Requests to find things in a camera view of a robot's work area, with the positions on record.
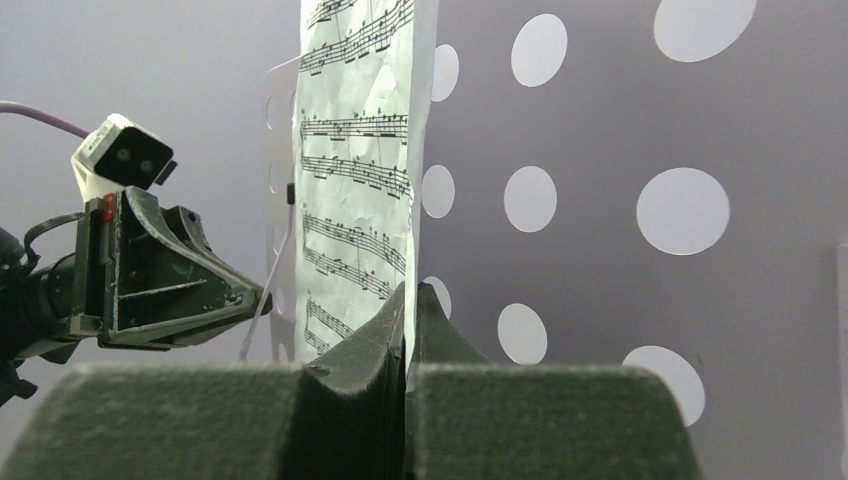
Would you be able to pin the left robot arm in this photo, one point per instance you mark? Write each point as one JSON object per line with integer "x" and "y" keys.
{"x": 33, "y": 305}

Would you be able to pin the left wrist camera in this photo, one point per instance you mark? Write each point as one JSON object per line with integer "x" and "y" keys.
{"x": 118, "y": 154}

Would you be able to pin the white sheet music page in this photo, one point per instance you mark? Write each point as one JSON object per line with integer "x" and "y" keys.
{"x": 362, "y": 102}

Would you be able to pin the lilac music stand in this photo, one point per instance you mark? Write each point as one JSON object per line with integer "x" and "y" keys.
{"x": 656, "y": 183}

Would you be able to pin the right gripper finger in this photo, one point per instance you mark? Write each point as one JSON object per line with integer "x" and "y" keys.
{"x": 470, "y": 418}

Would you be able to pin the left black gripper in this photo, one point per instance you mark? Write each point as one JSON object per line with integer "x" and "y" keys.
{"x": 340, "y": 416}

